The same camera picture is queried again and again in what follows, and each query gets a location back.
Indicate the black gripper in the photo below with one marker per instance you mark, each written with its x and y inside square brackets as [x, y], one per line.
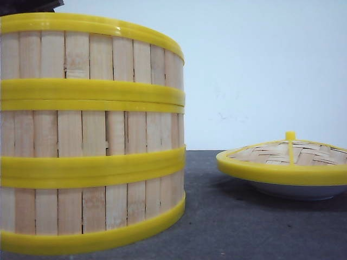
[9, 7]

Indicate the white ceramic plate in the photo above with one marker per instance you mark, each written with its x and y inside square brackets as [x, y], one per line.
[297, 192]

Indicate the woven bamboo steamer lid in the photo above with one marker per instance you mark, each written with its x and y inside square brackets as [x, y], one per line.
[290, 161]

